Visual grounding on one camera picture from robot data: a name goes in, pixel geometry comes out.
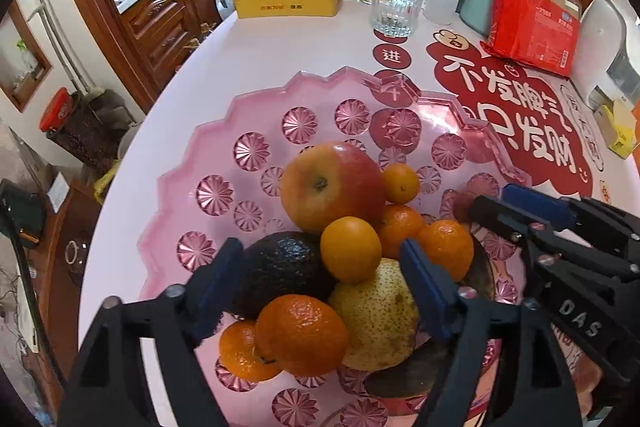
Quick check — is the yellow tissue box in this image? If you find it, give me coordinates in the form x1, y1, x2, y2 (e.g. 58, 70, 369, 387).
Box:
594, 99, 640, 159

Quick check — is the clear drinking glass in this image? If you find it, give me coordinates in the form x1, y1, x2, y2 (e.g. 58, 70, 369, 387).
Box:
369, 0, 426, 38

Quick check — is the red apple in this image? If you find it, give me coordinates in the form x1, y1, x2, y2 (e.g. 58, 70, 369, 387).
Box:
279, 142, 387, 235

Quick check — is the red lidded container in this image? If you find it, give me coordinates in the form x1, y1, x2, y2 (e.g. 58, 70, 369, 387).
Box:
40, 87, 77, 138

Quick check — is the wooden kitchen cabinet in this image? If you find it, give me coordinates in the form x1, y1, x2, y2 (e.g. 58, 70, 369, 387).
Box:
54, 0, 277, 114

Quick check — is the red pack of jars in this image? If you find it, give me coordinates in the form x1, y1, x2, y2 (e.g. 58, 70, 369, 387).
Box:
481, 0, 584, 78

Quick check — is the smooth yellowish orange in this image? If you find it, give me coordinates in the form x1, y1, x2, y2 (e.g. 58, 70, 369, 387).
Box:
320, 216, 383, 285

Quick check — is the teal container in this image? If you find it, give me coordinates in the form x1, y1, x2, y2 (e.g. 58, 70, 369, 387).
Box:
459, 0, 499, 36

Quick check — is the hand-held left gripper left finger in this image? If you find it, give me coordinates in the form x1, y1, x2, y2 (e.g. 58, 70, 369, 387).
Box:
64, 237, 246, 427

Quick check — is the white kitchen appliance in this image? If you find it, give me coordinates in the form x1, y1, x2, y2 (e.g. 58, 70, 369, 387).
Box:
569, 0, 640, 108

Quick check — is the dark avocado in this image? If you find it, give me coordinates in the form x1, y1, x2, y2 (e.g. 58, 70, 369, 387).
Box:
229, 231, 337, 321

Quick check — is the pink glass fruit plate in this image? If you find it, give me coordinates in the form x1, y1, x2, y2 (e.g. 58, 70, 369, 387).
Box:
137, 67, 532, 427

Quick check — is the medium orange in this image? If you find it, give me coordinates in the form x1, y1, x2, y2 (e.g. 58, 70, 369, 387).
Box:
376, 204, 426, 260

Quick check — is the large orange with stem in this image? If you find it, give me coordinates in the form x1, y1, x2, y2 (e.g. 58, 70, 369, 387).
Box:
218, 320, 282, 383

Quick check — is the yellow pear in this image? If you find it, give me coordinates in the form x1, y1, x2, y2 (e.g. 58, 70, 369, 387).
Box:
327, 258, 421, 372

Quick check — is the dark brown banana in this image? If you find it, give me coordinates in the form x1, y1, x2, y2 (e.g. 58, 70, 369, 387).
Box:
362, 234, 499, 401

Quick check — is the small orange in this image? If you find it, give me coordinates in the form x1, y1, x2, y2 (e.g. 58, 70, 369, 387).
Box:
381, 163, 421, 204
416, 219, 475, 282

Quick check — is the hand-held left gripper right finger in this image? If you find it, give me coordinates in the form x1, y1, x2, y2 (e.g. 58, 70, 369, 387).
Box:
397, 239, 587, 427

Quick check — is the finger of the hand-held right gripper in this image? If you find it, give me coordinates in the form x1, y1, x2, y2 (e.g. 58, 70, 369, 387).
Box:
501, 183, 579, 231
467, 194, 537, 244

